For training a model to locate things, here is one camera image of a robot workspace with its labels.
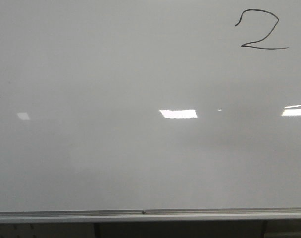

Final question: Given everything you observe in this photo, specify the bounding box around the dark panel under whiteboard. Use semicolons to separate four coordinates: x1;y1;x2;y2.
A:
94;221;267;238

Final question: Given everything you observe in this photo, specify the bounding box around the white glossy whiteboard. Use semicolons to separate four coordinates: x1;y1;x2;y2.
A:
0;0;301;212

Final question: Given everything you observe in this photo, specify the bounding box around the grey aluminium marker tray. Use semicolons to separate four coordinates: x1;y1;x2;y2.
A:
0;208;301;224

